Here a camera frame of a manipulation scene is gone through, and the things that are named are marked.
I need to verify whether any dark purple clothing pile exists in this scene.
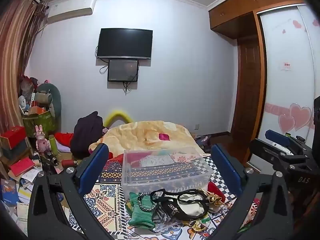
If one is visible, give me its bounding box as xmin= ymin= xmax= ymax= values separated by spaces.
xmin=70 ymin=111 xmax=104 ymax=159

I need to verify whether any white cloth black trim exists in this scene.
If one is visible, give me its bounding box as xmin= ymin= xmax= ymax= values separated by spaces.
xmin=176 ymin=191 xmax=209 ymax=222

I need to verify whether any yellow fleece blanket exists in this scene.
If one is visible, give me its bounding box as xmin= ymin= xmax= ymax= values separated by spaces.
xmin=89 ymin=120 xmax=204 ymax=161

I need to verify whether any grey backpack on floor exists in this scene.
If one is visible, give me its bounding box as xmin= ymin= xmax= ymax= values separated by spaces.
xmin=194 ymin=134 xmax=212 ymax=153

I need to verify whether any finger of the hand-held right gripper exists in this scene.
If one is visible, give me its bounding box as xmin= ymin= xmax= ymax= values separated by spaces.
xmin=265 ymin=129 xmax=310 ymax=153
xmin=246 ymin=139 xmax=313 ymax=178

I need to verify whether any small black wall monitor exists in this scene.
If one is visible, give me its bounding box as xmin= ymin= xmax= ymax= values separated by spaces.
xmin=107 ymin=59 xmax=139 ymax=82

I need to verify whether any grey plush toy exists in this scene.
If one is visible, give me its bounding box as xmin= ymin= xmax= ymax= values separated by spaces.
xmin=35 ymin=82 xmax=62 ymax=126

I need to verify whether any yellow foam tube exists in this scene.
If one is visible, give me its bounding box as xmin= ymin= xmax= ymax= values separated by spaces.
xmin=104 ymin=109 xmax=133 ymax=128

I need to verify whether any gold scrunchie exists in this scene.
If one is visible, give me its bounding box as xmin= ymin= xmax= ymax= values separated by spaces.
xmin=206 ymin=193 xmax=226 ymax=209

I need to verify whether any dark teal box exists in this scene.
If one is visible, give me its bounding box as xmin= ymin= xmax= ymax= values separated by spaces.
xmin=0 ymin=140 xmax=31 ymax=158

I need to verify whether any green bottle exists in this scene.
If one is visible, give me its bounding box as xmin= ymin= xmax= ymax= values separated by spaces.
xmin=48 ymin=134 xmax=60 ymax=156

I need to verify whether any small white fan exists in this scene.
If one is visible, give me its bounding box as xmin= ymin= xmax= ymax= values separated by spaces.
xmin=18 ymin=95 xmax=28 ymax=111

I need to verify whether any red cylinder flask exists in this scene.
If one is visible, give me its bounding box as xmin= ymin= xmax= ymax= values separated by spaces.
xmin=61 ymin=159 xmax=80 ymax=168

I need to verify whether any pink bunny toy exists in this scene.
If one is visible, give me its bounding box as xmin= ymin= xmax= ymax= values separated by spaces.
xmin=34 ymin=125 xmax=49 ymax=153

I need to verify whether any wooden overhead cabinet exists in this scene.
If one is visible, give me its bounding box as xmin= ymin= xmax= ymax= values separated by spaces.
xmin=208 ymin=0 xmax=310 ymax=40

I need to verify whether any white air conditioner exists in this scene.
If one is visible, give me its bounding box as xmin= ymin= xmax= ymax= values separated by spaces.
xmin=46 ymin=0 xmax=97 ymax=25

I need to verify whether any black lens barrel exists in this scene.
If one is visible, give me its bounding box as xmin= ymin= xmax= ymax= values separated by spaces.
xmin=44 ymin=150 xmax=59 ymax=166

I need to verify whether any patchwork patterned bed sheet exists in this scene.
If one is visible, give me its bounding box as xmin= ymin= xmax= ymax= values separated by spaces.
xmin=67 ymin=152 xmax=263 ymax=240

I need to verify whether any red gift box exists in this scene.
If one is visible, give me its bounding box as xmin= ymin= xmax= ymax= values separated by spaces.
xmin=0 ymin=126 xmax=27 ymax=149

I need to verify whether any striped brown curtain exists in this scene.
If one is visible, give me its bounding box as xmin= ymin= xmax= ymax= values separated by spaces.
xmin=0 ymin=0 xmax=48 ymax=135

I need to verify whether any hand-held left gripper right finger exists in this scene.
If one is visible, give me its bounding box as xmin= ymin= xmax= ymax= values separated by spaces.
xmin=207 ymin=144 xmax=294 ymax=240

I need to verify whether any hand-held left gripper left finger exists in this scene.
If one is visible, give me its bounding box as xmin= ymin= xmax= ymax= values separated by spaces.
xmin=27 ymin=143 xmax=115 ymax=240

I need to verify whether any brown wooden door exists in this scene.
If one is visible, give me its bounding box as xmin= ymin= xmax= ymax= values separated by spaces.
xmin=230 ymin=11 xmax=266 ymax=146

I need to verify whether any red cloth pouch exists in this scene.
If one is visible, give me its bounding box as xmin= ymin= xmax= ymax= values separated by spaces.
xmin=207 ymin=181 xmax=225 ymax=203

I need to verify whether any clear plastic box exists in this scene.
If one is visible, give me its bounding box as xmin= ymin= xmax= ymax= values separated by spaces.
xmin=122 ymin=146 xmax=213 ymax=200

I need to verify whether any black white braided bracelet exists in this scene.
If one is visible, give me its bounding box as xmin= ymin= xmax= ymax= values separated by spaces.
xmin=137 ymin=192 xmax=160 ymax=212

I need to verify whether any clear plastic bag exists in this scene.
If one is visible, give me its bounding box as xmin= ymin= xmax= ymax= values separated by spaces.
xmin=153 ymin=220 xmax=184 ymax=233

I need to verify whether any blue booklet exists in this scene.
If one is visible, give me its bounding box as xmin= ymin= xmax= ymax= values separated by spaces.
xmin=0 ymin=179 xmax=19 ymax=206

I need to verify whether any black elastic headband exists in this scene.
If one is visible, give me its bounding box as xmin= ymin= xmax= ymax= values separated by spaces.
xmin=150 ymin=189 xmax=208 ymax=207

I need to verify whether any green storage box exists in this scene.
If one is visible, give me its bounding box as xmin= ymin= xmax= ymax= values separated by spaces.
xmin=22 ymin=110 xmax=57 ymax=138

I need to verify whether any crumpled plastic bag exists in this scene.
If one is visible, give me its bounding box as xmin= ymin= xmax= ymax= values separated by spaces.
xmin=20 ymin=75 xmax=38 ymax=98

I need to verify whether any black wall television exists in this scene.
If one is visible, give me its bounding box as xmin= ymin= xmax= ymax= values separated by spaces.
xmin=96 ymin=28 xmax=153 ymax=60

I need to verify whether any red book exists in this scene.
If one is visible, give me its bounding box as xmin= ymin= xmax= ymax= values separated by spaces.
xmin=9 ymin=158 xmax=35 ymax=177

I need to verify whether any red cloth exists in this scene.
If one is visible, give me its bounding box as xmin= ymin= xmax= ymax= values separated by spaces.
xmin=54 ymin=132 xmax=74 ymax=147

